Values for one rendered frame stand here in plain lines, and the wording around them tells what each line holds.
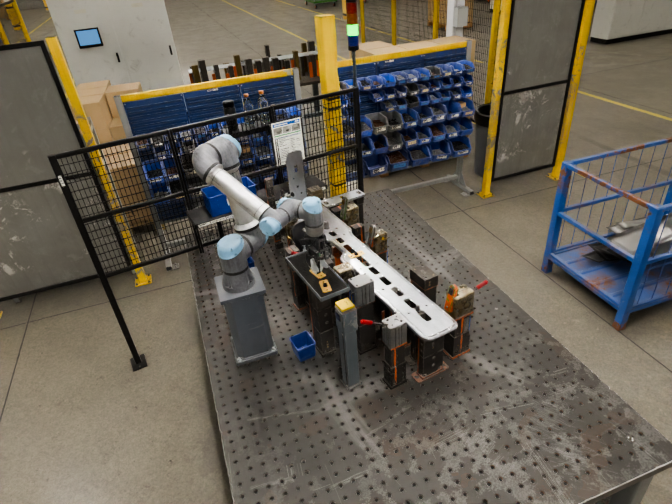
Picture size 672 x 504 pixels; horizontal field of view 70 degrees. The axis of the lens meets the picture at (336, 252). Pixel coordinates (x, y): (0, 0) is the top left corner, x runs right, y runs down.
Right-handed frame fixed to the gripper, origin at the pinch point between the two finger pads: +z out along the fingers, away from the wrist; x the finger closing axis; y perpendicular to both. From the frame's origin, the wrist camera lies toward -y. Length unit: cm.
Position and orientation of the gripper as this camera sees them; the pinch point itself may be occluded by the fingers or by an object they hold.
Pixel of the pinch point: (317, 269)
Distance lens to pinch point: 212.0
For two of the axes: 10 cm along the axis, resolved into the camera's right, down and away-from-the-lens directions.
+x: 8.1, -3.7, 4.5
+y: 5.8, 4.1, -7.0
